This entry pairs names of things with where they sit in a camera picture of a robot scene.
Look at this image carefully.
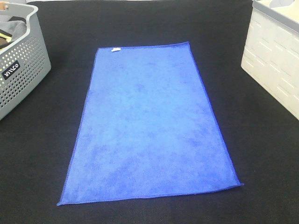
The white plastic storage crate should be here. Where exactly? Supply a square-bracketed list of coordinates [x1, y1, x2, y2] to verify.
[241, 0, 299, 118]

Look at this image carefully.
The grey perforated plastic basket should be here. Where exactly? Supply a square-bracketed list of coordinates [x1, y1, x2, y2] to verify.
[0, 1, 51, 118]

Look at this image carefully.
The blue microfibre towel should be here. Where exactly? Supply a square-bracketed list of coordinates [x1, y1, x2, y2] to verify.
[59, 42, 241, 205]

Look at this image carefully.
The grey cloth in basket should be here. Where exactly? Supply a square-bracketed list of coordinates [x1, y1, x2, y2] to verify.
[0, 21, 27, 41]

